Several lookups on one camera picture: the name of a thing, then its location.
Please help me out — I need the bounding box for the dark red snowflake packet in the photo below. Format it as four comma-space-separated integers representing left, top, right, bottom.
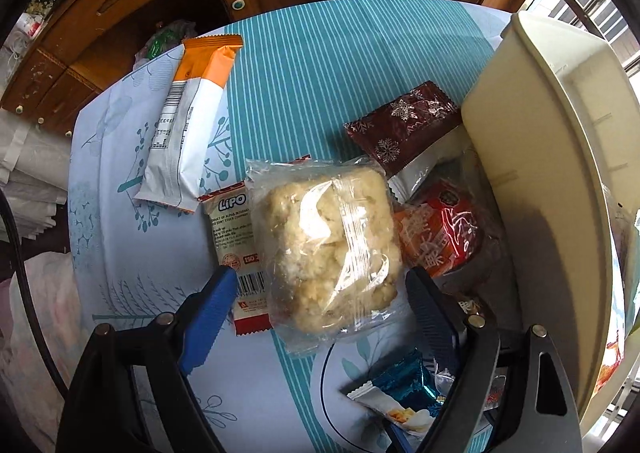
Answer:
344, 80, 462, 176

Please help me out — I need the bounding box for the orange white snack bar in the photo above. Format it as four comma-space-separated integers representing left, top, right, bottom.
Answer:
136, 35, 243, 212

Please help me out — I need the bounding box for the blue white rice cracker packet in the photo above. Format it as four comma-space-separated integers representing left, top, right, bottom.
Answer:
347, 349, 446, 438

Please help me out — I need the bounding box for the pastel floral blanket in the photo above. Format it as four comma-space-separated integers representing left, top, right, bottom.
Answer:
1, 251, 87, 452

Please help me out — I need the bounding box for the white plastic bag bin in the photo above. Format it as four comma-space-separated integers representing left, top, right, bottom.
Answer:
132, 20, 198, 70

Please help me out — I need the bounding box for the blue patterned tablecloth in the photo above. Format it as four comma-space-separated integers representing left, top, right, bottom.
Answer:
67, 0, 510, 452

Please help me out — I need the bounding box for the clear bag puffed rice cake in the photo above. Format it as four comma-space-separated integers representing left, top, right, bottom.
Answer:
245, 157, 405, 355

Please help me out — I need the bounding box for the white plastic storage bin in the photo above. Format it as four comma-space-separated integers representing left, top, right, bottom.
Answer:
462, 11, 639, 430

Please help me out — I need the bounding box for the red label nut packet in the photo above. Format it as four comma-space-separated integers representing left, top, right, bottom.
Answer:
394, 178, 504, 279

